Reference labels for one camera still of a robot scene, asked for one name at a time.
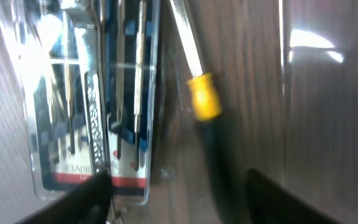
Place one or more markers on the black yellow screwdriver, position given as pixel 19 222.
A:
pixel 223 174

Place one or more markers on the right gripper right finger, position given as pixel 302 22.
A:
pixel 269 202

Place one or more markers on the blue precision screwdriver set case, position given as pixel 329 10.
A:
pixel 58 41

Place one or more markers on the silver ring wrench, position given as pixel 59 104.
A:
pixel 94 123

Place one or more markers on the clear plastic container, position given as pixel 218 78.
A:
pixel 287 76

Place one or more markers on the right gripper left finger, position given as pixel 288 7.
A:
pixel 88 202

